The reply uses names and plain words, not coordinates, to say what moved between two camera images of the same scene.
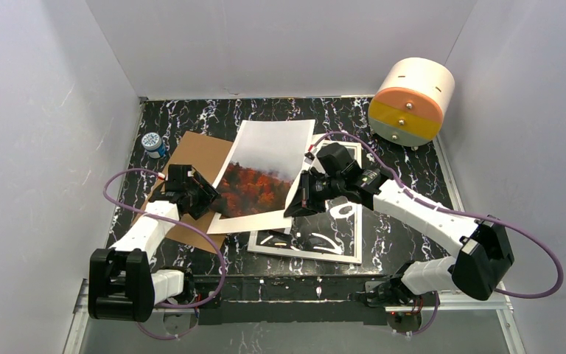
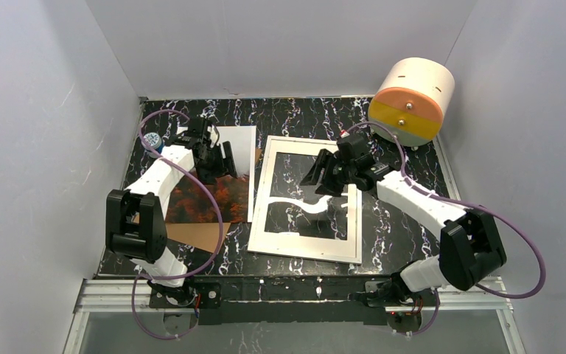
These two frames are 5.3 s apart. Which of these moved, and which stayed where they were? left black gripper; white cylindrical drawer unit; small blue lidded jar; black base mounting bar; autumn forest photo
Moved: left black gripper; autumn forest photo
Stayed: small blue lidded jar; white cylindrical drawer unit; black base mounting bar
